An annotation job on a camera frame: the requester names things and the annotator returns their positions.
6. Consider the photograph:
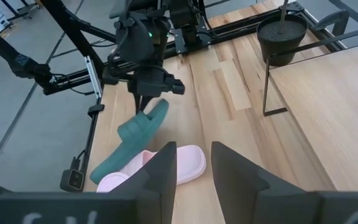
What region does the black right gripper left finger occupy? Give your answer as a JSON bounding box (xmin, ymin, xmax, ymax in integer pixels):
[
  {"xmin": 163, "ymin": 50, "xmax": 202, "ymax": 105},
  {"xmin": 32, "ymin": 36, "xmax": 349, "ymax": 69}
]
[{"xmin": 0, "ymin": 141, "xmax": 177, "ymax": 224}]

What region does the black wheeled stand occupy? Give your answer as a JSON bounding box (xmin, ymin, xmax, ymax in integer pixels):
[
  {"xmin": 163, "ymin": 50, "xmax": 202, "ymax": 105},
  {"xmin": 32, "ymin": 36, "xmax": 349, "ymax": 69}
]
[{"xmin": 1, "ymin": 0, "xmax": 40, "ymax": 20}]

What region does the pink foam slide sandal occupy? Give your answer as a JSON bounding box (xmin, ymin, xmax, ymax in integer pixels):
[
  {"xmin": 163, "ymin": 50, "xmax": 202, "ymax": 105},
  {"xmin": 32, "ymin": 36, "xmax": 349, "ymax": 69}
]
[{"xmin": 96, "ymin": 144, "xmax": 207, "ymax": 194}]

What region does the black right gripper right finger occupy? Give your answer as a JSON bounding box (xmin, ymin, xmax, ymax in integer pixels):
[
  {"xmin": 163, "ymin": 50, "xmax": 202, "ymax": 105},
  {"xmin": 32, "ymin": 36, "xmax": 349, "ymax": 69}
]
[{"xmin": 211, "ymin": 141, "xmax": 358, "ymax": 224}]

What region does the silver aluminium bar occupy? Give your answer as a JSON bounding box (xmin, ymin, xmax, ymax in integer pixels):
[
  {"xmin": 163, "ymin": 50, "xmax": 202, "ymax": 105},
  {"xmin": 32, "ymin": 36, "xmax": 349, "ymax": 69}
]
[{"xmin": 84, "ymin": 55, "xmax": 104, "ymax": 100}]

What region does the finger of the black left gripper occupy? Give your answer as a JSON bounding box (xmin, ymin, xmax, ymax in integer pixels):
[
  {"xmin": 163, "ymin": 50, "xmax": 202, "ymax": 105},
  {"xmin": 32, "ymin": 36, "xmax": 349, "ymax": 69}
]
[
  {"xmin": 140, "ymin": 95, "xmax": 152, "ymax": 113},
  {"xmin": 134, "ymin": 94, "xmax": 142, "ymax": 115}
]

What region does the green foam slide sandal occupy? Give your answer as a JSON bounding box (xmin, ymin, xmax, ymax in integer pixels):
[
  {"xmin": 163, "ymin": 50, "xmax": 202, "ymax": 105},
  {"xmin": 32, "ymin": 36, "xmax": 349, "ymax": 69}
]
[{"xmin": 89, "ymin": 98, "xmax": 170, "ymax": 185}]

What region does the black cable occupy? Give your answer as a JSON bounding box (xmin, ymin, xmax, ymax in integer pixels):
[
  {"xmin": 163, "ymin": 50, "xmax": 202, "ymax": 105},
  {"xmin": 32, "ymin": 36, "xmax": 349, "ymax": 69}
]
[{"xmin": 50, "ymin": 73, "xmax": 96, "ymax": 96}]

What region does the black plant pot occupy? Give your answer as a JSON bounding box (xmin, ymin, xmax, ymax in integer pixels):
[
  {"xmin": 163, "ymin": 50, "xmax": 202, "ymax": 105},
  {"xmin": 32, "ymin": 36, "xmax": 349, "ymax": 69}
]
[{"xmin": 256, "ymin": 14, "xmax": 309, "ymax": 67}]

